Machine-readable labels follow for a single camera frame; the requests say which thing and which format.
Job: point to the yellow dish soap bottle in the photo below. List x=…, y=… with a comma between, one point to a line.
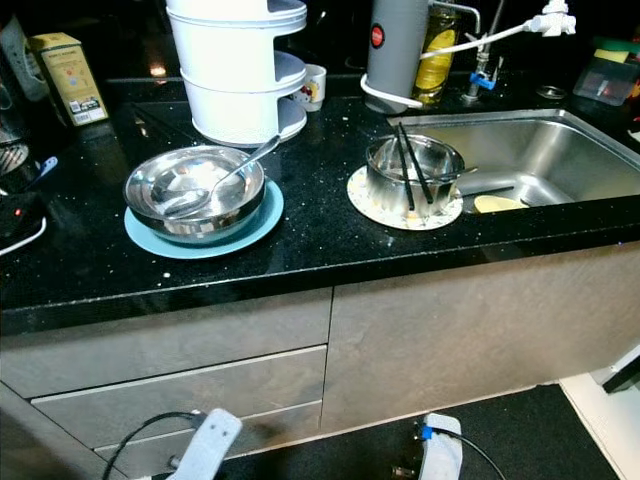
x=435, y=70

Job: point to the black floor mat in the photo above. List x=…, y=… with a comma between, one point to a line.
x=360, y=455

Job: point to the white curved plastic object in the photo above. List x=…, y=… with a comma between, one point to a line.
x=25, y=60

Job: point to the yellow green sponge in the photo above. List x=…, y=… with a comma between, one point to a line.
x=610, y=55

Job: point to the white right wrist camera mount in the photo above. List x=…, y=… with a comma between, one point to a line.
x=442, y=450

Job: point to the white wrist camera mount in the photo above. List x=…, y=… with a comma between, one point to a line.
x=442, y=450
x=208, y=445

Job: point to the grey water filter cylinder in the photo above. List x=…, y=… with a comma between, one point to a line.
x=395, y=55

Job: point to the white printed mug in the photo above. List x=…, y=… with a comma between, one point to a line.
x=313, y=88

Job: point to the grey cabinet drawer front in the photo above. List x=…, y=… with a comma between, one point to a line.
x=280, y=430
x=170, y=340
x=190, y=390

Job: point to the clear plastic container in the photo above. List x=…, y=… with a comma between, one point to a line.
x=605, y=85

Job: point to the chrome sink tap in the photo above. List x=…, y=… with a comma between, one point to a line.
x=480, y=75

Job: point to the black power strip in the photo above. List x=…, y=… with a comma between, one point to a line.
x=20, y=215

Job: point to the small blue white item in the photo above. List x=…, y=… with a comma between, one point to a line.
x=45, y=168

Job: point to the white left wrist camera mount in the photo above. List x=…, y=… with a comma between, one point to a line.
x=208, y=445

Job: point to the dark round appliance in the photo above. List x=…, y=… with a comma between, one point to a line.
x=12, y=158

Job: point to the floral patterned plate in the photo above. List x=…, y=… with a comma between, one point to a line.
x=365, y=205

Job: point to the light blue plate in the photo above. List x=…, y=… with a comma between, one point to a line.
x=260, y=228

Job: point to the black cabinet side panel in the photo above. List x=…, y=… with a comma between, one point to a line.
x=625, y=375

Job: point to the stainless steel sink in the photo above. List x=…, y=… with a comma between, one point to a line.
x=550, y=150

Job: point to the steel spoon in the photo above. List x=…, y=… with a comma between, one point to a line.
x=188, y=203

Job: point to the steel pot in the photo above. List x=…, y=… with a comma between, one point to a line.
x=380, y=190

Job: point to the cream round plate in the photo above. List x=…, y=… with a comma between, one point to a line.
x=498, y=204

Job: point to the black chopstick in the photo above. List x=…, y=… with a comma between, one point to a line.
x=417, y=165
x=404, y=168
x=490, y=189

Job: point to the round steel sink plug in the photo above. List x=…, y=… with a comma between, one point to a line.
x=552, y=93

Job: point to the yellow tin box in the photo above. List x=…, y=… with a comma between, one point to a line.
x=72, y=80

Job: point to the white three-tier storage rack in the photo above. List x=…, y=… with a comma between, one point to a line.
x=235, y=65

